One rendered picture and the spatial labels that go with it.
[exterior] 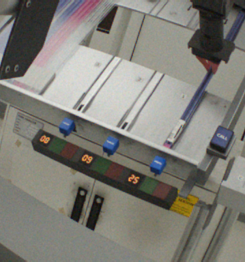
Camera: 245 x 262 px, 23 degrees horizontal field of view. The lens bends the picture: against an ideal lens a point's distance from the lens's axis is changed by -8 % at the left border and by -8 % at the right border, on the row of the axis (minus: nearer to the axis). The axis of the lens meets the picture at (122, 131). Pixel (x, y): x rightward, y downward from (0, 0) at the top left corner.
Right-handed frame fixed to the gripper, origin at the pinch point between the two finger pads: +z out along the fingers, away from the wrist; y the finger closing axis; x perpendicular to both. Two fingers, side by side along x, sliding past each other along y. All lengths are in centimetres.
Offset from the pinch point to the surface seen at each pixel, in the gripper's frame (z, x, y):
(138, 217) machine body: 41.8, 23.3, 9.6
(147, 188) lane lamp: 1.8, 33.9, -0.6
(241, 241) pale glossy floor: 167, -39, -10
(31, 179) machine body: 44, 26, 44
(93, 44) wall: 146, -106, 116
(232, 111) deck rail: -0.2, 9.4, -9.3
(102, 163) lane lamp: 1.8, 32.7, 10.7
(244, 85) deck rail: -0.1, 0.7, -9.3
